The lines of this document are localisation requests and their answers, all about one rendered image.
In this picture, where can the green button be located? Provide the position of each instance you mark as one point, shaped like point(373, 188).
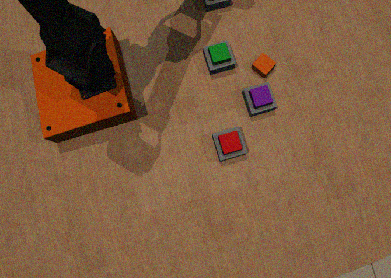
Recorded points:
point(219, 57)

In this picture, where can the red button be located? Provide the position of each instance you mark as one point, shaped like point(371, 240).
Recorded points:
point(229, 144)

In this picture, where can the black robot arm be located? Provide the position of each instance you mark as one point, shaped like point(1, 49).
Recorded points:
point(75, 45)

